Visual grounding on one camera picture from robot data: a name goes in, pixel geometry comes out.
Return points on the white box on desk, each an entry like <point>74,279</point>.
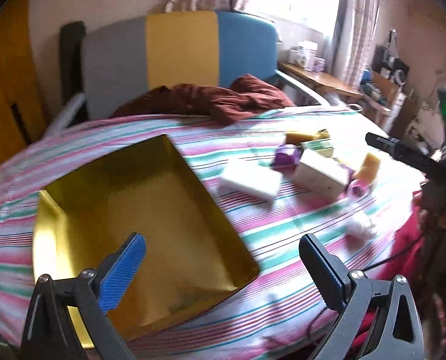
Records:
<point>304,55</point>

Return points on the white purple carton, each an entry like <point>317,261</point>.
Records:
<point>321,175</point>

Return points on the wooden wardrobe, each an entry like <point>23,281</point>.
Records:
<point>23,113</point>

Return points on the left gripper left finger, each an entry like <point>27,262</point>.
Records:
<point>49,332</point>

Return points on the rust red blanket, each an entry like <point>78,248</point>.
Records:
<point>246,97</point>

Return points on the pink box on desk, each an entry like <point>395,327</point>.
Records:
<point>318,65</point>

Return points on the pink small bottle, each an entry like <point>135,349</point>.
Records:
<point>357,189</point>

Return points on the white flat box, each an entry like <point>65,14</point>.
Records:
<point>251,178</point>

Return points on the green yellow medicine box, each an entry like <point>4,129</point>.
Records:
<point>323,147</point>

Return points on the gold maroon gift box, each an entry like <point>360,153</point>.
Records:
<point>194,258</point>

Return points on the grey yellow blue headboard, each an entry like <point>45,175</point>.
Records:
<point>122,61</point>

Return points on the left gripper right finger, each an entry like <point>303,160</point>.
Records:
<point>396,330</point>

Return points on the wooden bedside desk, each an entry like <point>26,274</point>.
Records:
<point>323,83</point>

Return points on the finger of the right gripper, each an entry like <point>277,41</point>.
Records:
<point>402,153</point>

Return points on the striped bed sheet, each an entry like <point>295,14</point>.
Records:
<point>276,313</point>

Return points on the mustard yellow sock ball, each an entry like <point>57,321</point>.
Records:
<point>297,138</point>

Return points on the red garment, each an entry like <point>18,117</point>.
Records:
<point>405,257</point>

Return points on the purple round jar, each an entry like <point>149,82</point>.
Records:
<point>286,157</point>

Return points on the white plastic bag bundle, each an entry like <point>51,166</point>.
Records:
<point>360,228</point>

